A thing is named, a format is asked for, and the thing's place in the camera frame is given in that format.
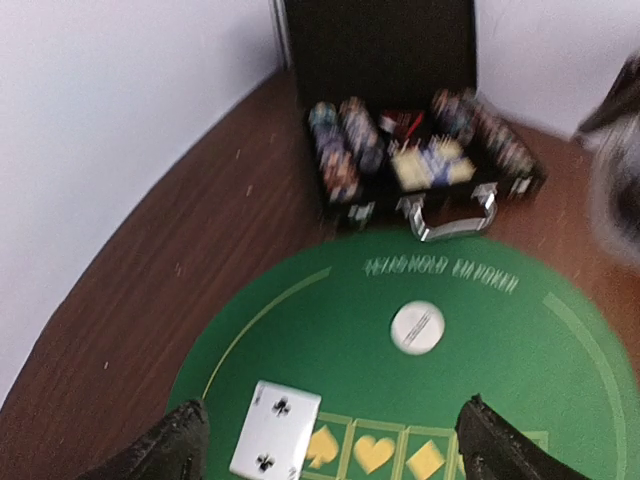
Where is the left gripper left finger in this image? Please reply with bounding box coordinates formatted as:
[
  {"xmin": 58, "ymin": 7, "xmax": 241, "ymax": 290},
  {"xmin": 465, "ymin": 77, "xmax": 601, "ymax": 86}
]
[{"xmin": 84, "ymin": 400, "xmax": 210, "ymax": 479}]

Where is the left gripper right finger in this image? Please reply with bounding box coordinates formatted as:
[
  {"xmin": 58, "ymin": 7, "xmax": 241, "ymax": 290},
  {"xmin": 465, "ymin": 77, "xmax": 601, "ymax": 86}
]
[{"xmin": 455, "ymin": 395, "xmax": 565, "ymax": 479}]

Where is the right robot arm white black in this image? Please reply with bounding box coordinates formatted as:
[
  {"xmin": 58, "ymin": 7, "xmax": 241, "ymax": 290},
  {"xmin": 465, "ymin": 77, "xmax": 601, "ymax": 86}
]
[{"xmin": 574, "ymin": 51, "xmax": 639, "ymax": 268}]

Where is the white dealer button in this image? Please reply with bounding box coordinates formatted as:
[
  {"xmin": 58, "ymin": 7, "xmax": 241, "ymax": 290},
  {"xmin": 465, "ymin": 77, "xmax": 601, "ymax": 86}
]
[{"xmin": 390, "ymin": 301, "xmax": 445, "ymax": 356}]

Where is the round green poker mat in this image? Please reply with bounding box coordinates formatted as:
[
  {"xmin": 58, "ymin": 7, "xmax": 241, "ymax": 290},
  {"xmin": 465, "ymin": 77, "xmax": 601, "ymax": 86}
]
[{"xmin": 169, "ymin": 231, "xmax": 639, "ymax": 479}]

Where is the blue boxed card deck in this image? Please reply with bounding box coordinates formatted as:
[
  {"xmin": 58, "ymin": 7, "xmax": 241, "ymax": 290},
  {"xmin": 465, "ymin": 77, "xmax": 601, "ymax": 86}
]
[{"xmin": 391, "ymin": 136, "xmax": 476, "ymax": 191}]

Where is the chip row in case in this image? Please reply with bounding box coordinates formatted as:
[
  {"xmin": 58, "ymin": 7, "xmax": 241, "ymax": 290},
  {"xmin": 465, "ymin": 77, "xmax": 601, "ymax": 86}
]
[
  {"xmin": 432, "ymin": 89, "xmax": 536, "ymax": 175},
  {"xmin": 308, "ymin": 97, "xmax": 385, "ymax": 203}
]

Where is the upper chip row in case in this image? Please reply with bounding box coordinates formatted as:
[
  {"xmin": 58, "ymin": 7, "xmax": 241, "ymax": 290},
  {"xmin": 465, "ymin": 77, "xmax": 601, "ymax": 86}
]
[{"xmin": 308, "ymin": 97, "xmax": 385, "ymax": 203}]

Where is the triangular black card guard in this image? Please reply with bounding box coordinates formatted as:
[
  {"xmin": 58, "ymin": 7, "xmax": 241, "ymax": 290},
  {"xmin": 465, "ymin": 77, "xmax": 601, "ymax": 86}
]
[{"xmin": 379, "ymin": 110, "xmax": 425, "ymax": 140}]

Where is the black poker chip case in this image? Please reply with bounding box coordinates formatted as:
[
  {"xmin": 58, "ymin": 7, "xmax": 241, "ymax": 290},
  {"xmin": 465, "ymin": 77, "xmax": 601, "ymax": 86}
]
[{"xmin": 285, "ymin": 1, "xmax": 547, "ymax": 226}]

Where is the chrome case handle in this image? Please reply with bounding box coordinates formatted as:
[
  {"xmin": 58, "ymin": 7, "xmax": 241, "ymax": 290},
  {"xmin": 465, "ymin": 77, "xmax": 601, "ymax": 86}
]
[{"xmin": 396, "ymin": 183, "xmax": 498, "ymax": 242}]

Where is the right aluminium post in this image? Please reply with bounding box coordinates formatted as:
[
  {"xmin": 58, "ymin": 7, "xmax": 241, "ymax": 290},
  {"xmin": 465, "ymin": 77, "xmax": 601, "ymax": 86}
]
[{"xmin": 269, "ymin": 0, "xmax": 292, "ymax": 71}]

